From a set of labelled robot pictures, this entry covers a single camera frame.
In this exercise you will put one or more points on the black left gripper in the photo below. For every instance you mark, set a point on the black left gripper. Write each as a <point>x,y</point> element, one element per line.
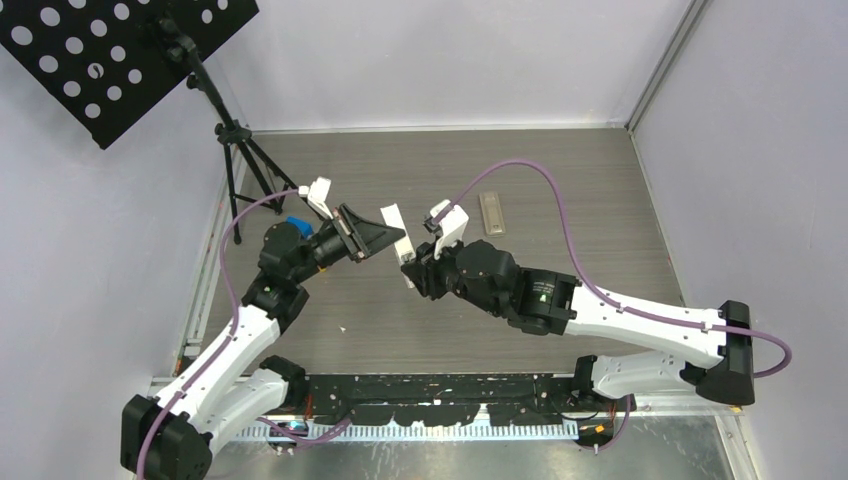
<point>367,237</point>

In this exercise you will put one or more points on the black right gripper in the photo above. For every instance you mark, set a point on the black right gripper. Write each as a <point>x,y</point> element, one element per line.
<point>424,269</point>

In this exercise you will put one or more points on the white slim remote control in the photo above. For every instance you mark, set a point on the white slim remote control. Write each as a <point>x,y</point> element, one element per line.
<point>404,250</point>

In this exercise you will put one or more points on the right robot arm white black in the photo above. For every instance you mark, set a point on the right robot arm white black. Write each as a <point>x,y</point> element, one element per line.
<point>706,351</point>

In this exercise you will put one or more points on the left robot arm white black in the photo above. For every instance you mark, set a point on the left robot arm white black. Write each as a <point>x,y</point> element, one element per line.
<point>176,433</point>

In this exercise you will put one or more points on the blue toy brick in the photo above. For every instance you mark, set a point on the blue toy brick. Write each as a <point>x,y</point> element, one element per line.
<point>304,227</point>

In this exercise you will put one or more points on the black perforated music stand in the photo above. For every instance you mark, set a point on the black perforated music stand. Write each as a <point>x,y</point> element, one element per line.
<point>93,90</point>

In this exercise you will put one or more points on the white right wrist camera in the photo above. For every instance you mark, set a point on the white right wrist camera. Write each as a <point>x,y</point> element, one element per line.
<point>449,229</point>

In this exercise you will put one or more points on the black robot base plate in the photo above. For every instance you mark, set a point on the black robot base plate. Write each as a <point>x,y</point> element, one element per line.
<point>441,400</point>

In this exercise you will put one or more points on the aluminium rail frame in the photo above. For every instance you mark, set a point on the aluminium rail frame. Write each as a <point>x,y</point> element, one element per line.
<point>281,427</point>

